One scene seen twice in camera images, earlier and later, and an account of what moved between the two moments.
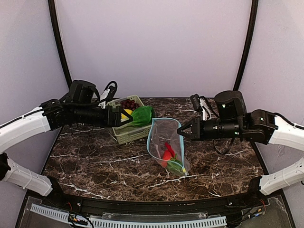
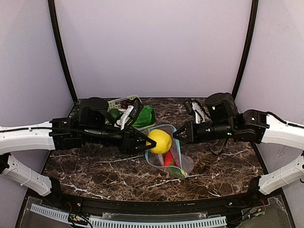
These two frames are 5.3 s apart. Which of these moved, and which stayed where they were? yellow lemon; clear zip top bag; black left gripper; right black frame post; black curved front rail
Moved: clear zip top bag; yellow lemon; black left gripper
Stayed: black curved front rail; right black frame post
